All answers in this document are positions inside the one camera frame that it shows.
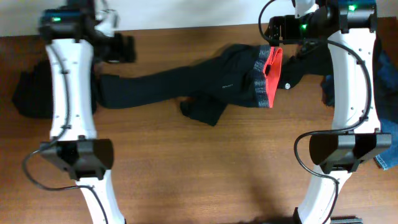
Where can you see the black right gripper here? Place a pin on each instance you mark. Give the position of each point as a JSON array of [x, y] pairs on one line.
[[291, 22]]

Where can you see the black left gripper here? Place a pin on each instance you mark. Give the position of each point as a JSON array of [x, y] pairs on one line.
[[123, 48]]

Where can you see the black pants with red waistband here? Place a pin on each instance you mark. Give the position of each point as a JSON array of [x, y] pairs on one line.
[[243, 75]]

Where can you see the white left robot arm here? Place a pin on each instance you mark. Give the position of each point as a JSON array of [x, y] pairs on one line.
[[75, 34]]

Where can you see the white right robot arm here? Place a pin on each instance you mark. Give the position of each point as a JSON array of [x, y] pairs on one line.
[[348, 28]]

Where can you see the black garment with button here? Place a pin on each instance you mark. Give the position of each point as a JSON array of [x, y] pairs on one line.
[[309, 60]]

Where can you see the black folded cloth pile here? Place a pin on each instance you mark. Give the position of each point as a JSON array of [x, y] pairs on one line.
[[33, 96]]

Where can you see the blue denim jeans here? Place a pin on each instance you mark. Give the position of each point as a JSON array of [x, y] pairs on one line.
[[385, 93]]

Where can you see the black metal rail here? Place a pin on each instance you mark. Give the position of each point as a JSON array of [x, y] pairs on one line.
[[346, 220]]

